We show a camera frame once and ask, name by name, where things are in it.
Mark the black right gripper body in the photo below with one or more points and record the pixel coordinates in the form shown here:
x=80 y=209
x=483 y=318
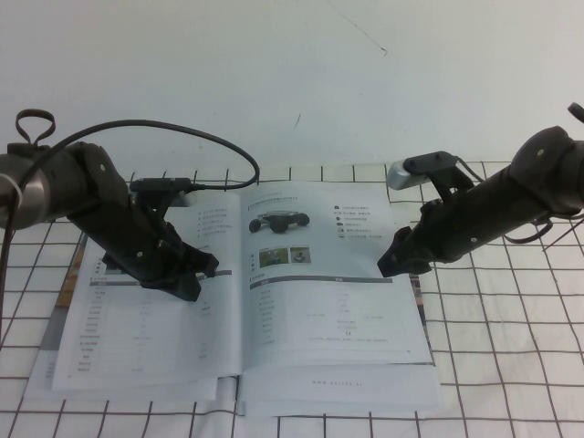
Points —
x=456 y=228

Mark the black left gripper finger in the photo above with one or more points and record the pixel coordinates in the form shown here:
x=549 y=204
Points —
x=203 y=262
x=189 y=287

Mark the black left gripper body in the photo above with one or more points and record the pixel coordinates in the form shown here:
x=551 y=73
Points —
x=141 y=251

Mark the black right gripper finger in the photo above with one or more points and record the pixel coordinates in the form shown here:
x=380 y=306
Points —
x=406 y=267
x=398 y=246

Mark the white product catalogue book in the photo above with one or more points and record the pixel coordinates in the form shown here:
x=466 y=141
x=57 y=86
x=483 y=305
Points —
x=319 y=319

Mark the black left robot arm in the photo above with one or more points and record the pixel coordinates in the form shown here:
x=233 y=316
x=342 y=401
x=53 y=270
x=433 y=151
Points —
x=27 y=191

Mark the white brochure with web address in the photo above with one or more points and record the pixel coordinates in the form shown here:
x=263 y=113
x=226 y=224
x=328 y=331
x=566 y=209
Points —
x=342 y=388

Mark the white black-grid tablecloth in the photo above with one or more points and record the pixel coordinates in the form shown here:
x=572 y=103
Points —
x=502 y=365

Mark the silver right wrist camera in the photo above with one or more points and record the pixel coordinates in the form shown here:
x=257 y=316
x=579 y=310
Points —
x=401 y=178

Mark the black left camera mount bracket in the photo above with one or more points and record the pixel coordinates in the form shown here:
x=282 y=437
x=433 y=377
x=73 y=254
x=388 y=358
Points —
x=159 y=184

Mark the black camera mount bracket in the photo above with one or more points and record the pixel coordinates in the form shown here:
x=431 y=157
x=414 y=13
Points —
x=429 y=162
x=159 y=184

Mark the black right camera mount bracket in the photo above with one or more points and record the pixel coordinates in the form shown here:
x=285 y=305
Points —
x=429 y=162

